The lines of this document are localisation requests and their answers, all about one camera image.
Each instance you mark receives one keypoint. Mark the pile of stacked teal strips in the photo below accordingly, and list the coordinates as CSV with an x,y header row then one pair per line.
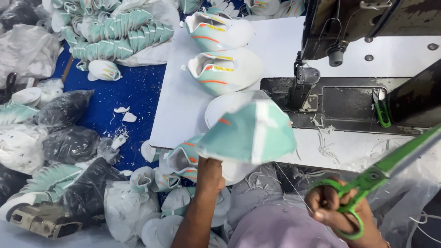
x,y
113,38

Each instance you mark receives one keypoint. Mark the heap of finished shoe uppers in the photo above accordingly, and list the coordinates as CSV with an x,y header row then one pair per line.
x,y
262,7

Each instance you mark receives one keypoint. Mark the black plastic bag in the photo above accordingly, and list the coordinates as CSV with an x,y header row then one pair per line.
x,y
70,144
17,12
63,108
89,193

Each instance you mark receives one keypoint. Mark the person's purple garment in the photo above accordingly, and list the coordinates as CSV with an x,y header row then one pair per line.
x,y
282,227

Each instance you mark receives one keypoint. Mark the teal shoe upper orange stripe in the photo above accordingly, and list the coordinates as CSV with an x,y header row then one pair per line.
x,y
224,74
213,34

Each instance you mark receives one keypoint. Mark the white shoe lining piece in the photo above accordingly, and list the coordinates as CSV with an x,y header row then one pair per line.
x,y
224,106

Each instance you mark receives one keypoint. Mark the person's left hand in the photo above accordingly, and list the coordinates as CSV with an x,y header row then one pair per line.
x,y
211,174

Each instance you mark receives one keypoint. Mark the grey plastic bag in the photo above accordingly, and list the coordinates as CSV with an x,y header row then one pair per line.
x,y
255,196

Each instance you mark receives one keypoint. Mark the pile of white thread scraps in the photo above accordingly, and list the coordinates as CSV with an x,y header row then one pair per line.
x,y
324,137

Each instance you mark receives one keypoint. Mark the black industrial sewing machine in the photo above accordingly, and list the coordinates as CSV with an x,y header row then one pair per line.
x,y
361,93

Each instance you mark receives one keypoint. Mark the heap of teal shoe uppers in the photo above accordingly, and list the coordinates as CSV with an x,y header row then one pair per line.
x,y
179,199

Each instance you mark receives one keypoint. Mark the person's right hand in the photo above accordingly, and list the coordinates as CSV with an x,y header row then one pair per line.
x,y
358,213

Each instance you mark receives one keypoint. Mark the green thread snips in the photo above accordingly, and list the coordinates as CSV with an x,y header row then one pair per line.
x,y
382,112

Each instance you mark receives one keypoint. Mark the white fabric scrap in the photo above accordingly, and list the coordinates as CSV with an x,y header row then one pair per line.
x,y
119,142
121,110
129,117

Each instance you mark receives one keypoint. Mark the clear plastic sheet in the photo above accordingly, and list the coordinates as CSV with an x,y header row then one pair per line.
x,y
403,203

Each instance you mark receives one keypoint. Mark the fan of teal shoe pieces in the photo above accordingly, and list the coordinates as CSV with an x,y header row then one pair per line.
x,y
17,113
48,181

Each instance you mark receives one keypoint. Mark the teal white shoe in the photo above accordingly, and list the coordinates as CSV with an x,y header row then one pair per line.
x,y
248,137

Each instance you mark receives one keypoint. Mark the small teal shoe upper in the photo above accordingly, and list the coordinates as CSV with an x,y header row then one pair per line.
x,y
103,70

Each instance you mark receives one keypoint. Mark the white bag with star print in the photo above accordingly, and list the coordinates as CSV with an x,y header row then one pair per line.
x,y
20,148

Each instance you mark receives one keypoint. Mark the white shoe soles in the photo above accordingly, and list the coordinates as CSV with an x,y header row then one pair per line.
x,y
27,96

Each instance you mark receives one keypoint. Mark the crumpled white plastic bag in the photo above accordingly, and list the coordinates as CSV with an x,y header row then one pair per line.
x,y
27,51

